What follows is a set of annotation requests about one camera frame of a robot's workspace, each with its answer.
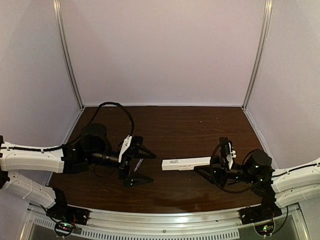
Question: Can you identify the white remote control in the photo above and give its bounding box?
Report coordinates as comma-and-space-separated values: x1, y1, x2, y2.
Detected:
161, 156, 211, 171

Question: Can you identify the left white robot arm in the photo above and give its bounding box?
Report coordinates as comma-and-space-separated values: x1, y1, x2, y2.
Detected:
0, 123, 157, 214

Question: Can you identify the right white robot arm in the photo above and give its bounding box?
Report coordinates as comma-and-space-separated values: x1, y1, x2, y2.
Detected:
185, 145, 320, 209

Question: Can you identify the small metal screwdriver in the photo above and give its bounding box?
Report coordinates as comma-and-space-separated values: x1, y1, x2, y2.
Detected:
134, 158, 144, 172

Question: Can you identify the right black cable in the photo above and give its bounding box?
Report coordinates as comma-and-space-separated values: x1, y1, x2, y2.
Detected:
210, 144, 261, 195

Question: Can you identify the black cable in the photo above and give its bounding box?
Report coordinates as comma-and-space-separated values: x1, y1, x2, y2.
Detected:
210, 144, 261, 195
62, 101, 135, 151

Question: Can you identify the left black cable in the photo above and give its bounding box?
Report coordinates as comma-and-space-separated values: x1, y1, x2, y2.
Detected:
62, 101, 135, 151

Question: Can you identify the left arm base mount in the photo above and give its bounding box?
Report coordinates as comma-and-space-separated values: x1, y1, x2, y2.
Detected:
44, 205, 91, 239

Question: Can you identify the front aluminium rail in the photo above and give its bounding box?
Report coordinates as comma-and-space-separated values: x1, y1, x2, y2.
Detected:
24, 202, 306, 240

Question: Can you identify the left aluminium frame post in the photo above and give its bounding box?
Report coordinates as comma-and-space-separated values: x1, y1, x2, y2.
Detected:
52, 0, 84, 110

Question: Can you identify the aluminium frame post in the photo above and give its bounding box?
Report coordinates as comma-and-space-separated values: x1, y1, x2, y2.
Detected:
242, 0, 273, 111
52, 0, 84, 110

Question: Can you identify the right aluminium frame post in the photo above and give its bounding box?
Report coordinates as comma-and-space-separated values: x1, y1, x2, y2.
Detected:
242, 0, 273, 111

